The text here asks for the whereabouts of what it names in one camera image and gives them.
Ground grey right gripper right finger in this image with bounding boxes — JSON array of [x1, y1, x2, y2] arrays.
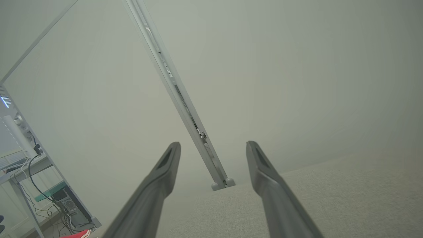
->
[[246, 141, 325, 238]]

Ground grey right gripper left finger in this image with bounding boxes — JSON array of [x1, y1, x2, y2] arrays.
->
[[102, 141, 181, 238]]

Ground red white number jersey shirt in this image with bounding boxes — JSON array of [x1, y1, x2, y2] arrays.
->
[[61, 229, 92, 238]]

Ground black computer tower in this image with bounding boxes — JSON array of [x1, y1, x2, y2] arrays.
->
[[53, 187, 93, 228]]

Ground teal shelf board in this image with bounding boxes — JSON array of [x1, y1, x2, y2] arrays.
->
[[35, 181, 66, 202]]

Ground white office desk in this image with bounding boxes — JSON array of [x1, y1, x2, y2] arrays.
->
[[0, 154, 53, 238]]

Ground grey metal partition post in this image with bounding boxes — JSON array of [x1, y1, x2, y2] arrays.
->
[[123, 0, 236, 191]]

